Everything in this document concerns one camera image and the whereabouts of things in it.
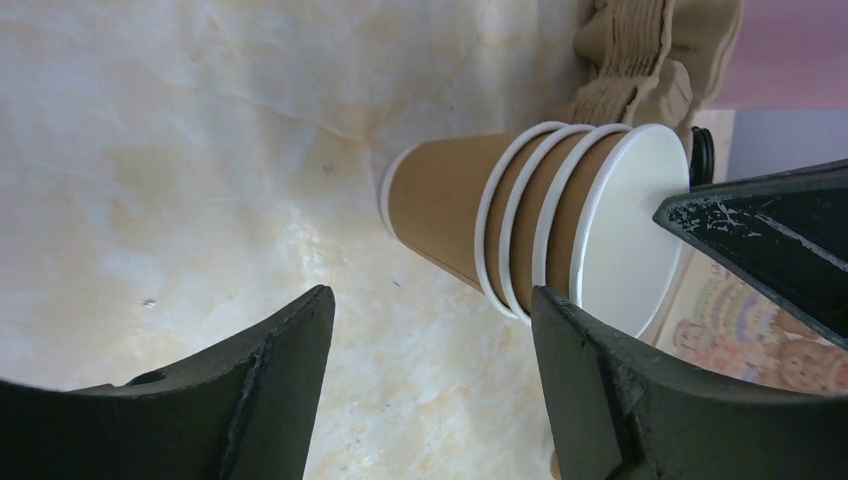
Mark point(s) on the black lid stack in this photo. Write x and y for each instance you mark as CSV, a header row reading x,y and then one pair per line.
x,y
702,163

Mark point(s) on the stack of paper cups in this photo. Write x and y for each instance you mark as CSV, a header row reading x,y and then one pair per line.
x,y
565,206

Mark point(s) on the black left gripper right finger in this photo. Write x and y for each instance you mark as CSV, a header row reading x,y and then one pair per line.
x,y
620,408

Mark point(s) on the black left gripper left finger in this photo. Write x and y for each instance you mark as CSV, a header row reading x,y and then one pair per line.
x,y
243,408

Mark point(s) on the brown pulp cup carrier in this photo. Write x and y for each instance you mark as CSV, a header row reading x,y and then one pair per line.
x,y
655,62

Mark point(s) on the pink straw holder cup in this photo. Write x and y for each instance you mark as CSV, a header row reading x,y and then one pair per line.
x,y
789,55

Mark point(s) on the paper takeout bag orange handles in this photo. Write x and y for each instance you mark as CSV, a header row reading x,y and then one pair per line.
x,y
718,322

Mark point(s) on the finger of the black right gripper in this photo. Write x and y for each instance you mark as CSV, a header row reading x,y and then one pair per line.
x,y
785,234

